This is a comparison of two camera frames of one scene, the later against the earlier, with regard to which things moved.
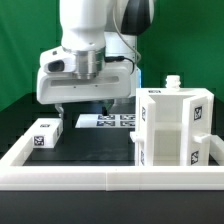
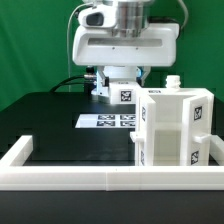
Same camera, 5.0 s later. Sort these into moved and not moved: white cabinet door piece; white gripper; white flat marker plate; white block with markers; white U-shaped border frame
Moved: white gripper; white block with markers
Not moved: white U-shaped border frame; white cabinet door piece; white flat marker plate
